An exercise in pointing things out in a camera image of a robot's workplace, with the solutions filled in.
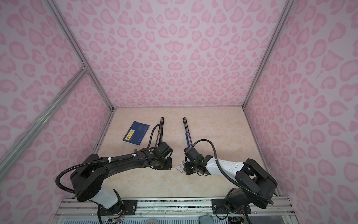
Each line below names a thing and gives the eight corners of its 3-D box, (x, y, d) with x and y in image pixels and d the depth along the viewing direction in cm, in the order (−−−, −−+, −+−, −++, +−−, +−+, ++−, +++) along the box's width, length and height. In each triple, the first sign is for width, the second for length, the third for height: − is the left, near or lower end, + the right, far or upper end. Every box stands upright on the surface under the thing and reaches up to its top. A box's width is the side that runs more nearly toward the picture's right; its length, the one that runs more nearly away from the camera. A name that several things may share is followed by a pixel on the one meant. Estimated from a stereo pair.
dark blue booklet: (122, 141, 102) (121, 139, 101) (134, 122, 113) (134, 120, 112) (139, 145, 100) (138, 144, 98) (150, 126, 111) (149, 124, 109)
